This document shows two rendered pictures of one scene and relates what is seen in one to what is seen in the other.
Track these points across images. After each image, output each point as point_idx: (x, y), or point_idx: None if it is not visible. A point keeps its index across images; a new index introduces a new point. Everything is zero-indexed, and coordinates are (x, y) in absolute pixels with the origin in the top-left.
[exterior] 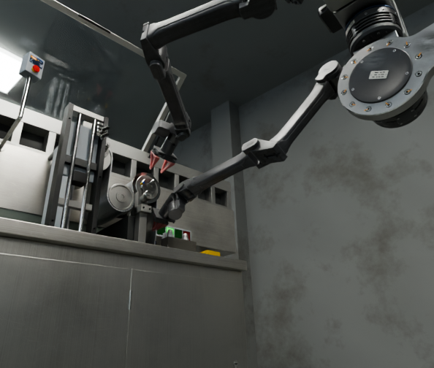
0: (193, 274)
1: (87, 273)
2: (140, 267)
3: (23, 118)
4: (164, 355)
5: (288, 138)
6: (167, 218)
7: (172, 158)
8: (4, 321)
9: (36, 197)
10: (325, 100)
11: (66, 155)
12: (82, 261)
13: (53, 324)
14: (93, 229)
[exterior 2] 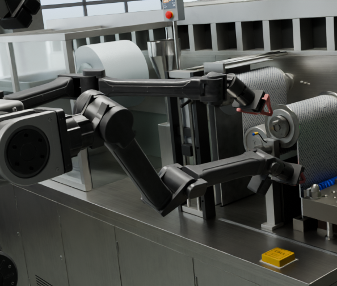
0: (249, 277)
1: (168, 255)
2: (201, 258)
3: (239, 17)
4: None
5: (142, 194)
6: (285, 180)
7: (250, 109)
8: (142, 273)
9: None
10: (117, 154)
11: (177, 127)
12: (165, 245)
13: (160, 284)
14: (202, 202)
